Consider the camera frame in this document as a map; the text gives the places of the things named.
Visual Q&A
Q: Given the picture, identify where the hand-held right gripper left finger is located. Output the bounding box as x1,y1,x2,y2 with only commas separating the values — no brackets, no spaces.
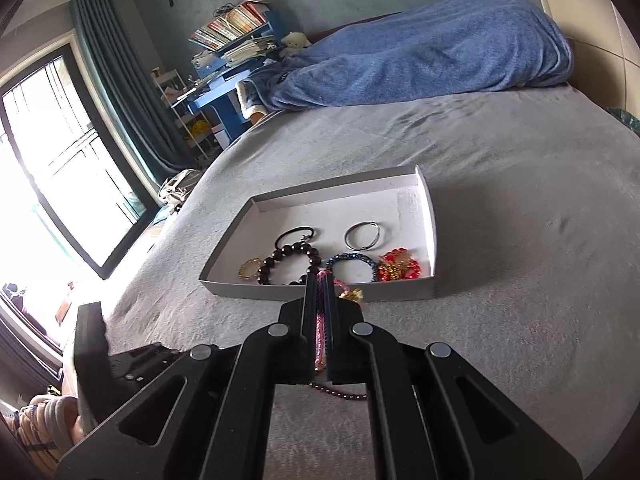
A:
55,270,327,480

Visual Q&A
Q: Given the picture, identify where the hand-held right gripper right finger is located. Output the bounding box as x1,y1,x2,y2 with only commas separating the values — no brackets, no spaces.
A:
325,274,583,480

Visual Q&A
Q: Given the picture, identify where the pink woven bracelet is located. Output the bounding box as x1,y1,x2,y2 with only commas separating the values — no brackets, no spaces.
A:
311,270,364,372

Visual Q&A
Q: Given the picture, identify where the black bead bracelet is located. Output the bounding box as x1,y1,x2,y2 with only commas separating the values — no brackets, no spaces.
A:
257,242,323,287

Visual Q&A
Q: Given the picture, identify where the dark blue bead bracelet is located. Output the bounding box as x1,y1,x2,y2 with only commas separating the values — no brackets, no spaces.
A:
325,253,379,284

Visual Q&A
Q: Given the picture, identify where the gold bracelet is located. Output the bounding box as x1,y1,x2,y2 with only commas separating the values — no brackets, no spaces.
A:
238,257,264,281

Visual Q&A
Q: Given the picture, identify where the red bead bracelet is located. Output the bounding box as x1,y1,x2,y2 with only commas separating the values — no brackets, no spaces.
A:
376,247,422,282

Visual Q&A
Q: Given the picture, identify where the silver ring bracelet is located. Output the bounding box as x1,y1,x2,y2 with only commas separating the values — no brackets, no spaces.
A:
344,221,385,251

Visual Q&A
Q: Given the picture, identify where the black hair tie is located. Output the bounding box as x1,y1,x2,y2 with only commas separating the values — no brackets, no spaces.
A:
274,227,317,256

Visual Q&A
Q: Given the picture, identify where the grey cardboard box tray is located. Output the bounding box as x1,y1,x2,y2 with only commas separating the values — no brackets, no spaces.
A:
199,164,440,303

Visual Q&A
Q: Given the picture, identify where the white bag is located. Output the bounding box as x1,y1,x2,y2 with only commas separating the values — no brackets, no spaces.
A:
157,169,203,206

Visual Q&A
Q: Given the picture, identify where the black framed window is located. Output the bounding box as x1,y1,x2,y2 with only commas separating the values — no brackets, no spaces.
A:
0,45,161,281

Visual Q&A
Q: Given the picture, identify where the blue desk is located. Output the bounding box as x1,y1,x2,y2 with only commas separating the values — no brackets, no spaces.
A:
172,10,286,143

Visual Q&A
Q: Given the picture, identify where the teal curtain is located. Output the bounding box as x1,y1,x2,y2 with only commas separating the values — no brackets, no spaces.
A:
70,0,201,186

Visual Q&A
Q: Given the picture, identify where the white trolley rack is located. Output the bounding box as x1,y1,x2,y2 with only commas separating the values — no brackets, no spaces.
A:
151,66,226,161

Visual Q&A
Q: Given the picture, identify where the stack of papers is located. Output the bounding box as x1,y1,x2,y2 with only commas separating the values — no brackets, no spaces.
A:
192,37,278,68

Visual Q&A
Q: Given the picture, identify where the white plush toy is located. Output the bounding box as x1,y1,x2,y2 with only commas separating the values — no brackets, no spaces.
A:
279,31,310,58

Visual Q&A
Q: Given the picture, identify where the blue fleece blanket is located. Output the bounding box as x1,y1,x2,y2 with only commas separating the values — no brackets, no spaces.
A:
237,0,573,116

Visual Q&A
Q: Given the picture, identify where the row of books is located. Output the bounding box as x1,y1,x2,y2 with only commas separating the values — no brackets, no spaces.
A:
189,1,271,52

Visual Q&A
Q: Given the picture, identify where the teal patterned cloth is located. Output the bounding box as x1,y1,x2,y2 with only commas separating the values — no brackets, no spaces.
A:
607,107,640,136

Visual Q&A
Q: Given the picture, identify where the beige wardrobe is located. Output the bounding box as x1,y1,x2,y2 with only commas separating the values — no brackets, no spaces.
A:
527,0,640,126

